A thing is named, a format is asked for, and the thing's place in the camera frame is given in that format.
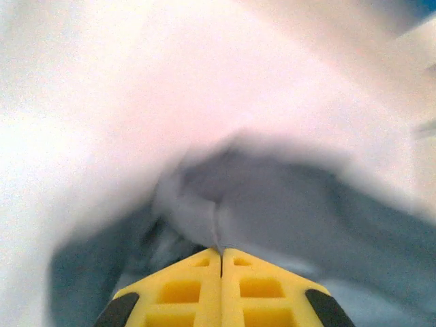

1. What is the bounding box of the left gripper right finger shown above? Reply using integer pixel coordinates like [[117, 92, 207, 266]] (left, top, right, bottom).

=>
[[221, 247, 357, 327]]

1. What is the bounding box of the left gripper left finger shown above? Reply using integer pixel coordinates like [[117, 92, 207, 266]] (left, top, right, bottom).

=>
[[93, 247, 222, 327]]

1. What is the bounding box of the grey t-shirt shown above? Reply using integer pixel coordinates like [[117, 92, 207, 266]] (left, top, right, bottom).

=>
[[44, 132, 436, 327]]

